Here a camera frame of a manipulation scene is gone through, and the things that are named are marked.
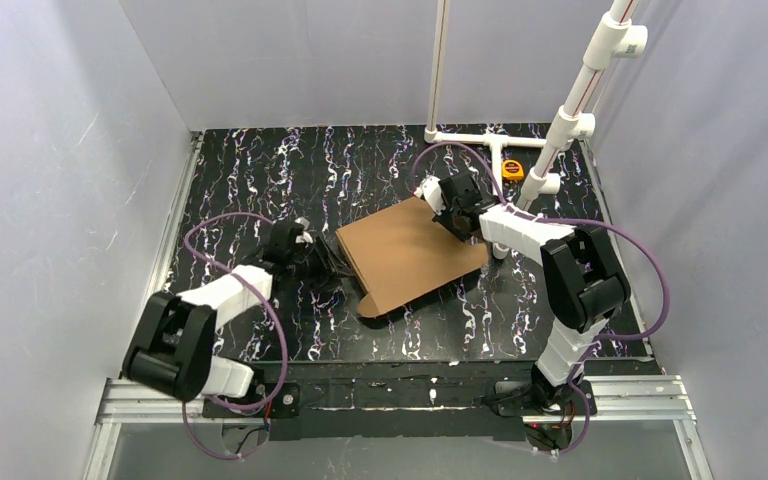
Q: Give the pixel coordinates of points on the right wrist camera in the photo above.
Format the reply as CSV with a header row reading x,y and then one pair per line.
x,y
429,191

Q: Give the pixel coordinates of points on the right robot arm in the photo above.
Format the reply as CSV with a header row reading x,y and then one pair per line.
x,y
585,283

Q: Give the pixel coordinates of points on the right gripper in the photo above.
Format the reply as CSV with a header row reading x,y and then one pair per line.
x,y
457,221

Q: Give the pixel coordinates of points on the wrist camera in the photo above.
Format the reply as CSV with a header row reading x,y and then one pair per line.
x,y
429,191
304,235

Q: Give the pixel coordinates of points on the white PVC pipe frame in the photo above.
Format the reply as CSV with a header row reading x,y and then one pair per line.
x,y
537,60

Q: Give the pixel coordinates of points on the aluminium rail frame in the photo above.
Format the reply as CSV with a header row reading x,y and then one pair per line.
x,y
407,384

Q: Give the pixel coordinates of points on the orange tape measure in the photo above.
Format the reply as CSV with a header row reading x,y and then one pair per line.
x,y
512,171

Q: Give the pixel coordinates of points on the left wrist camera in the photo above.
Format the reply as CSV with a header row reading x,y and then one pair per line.
x,y
304,235

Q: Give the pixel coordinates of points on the brown cardboard box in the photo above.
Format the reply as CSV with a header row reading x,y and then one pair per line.
x,y
399,254

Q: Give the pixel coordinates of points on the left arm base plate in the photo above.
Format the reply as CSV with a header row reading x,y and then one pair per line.
x,y
278,397

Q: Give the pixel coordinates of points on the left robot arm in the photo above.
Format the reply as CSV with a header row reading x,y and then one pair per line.
x,y
171,350

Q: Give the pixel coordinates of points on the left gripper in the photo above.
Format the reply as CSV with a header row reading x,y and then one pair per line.
x,y
317,258

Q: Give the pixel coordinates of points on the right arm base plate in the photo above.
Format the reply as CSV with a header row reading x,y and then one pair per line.
x,y
521,398

